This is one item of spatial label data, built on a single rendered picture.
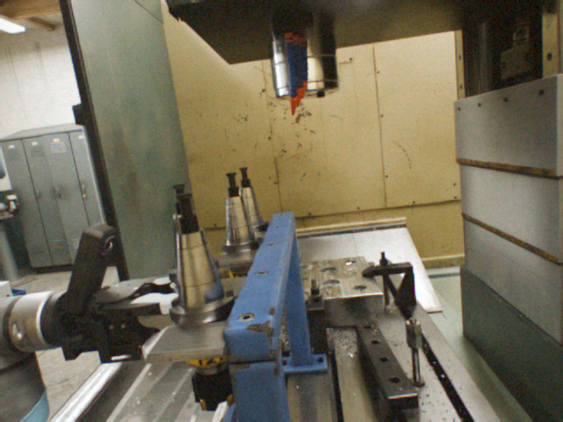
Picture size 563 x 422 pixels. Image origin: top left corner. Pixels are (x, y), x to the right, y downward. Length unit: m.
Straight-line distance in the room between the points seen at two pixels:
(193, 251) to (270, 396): 0.14
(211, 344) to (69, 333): 0.30
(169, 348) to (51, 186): 5.59
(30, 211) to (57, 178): 0.67
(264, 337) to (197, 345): 0.05
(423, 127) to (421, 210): 0.41
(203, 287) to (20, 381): 0.35
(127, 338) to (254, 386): 0.24
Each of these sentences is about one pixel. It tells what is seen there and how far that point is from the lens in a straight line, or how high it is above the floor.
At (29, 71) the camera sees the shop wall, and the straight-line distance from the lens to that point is 6.61.
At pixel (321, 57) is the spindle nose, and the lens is 0.90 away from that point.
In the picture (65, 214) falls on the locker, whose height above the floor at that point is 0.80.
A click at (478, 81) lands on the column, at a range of 1.23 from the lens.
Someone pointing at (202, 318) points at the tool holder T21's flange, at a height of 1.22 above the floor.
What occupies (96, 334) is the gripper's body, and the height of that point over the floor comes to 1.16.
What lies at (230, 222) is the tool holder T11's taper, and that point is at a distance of 0.57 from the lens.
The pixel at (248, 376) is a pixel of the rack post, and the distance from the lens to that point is 0.33.
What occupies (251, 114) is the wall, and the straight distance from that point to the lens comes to 1.98.
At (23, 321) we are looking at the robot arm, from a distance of 0.58.
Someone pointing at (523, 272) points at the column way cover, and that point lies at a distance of 1.03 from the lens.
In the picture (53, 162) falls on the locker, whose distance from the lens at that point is 5.74.
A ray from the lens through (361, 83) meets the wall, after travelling 2.00.
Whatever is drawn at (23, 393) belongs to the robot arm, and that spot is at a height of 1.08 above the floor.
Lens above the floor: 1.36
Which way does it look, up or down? 10 degrees down
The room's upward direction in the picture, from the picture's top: 7 degrees counter-clockwise
